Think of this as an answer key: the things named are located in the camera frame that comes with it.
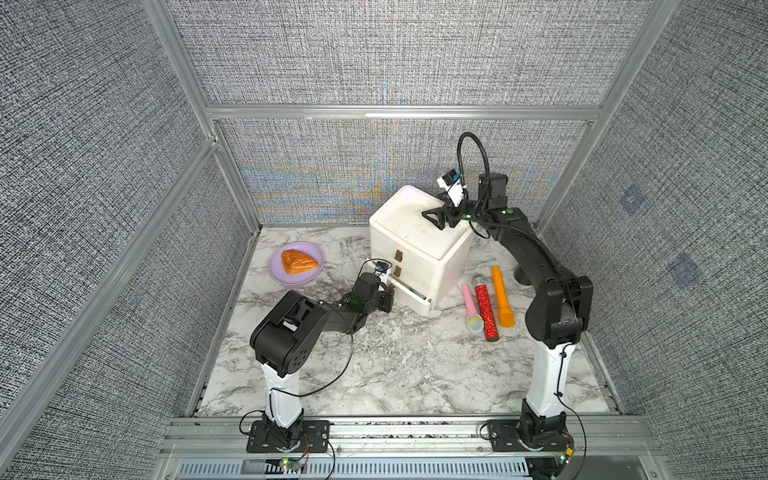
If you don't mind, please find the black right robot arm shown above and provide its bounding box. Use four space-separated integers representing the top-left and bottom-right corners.
422 170 594 451

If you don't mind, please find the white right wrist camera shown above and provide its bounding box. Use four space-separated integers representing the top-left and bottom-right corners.
437 169 465 208

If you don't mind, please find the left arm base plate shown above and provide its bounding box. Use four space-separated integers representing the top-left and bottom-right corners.
246 420 331 454

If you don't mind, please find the purple plate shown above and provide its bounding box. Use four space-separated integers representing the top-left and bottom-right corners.
268 241 325 286

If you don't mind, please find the orange pastry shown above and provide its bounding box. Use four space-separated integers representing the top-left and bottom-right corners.
280 249 319 275

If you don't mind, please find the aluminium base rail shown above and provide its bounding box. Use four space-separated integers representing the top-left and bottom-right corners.
150 414 673 479

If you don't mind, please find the orange microphone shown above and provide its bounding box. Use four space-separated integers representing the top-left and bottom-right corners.
492 266 515 328

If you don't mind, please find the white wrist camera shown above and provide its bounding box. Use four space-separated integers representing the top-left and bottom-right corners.
437 169 465 208
372 259 392 284

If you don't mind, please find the pink microphone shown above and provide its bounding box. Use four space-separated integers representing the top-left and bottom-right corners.
461 284 484 334

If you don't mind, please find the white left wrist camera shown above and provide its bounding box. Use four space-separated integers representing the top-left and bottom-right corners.
372 259 392 284

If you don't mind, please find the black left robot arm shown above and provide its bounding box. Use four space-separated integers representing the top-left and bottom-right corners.
249 272 394 447

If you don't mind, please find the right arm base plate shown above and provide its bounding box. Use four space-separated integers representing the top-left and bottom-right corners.
487 417 574 453

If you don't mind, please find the red glitter microphone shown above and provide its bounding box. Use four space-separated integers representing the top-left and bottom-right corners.
472 275 499 342

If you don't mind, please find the white three-drawer storage unit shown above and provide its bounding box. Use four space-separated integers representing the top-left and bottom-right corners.
369 185 473 312

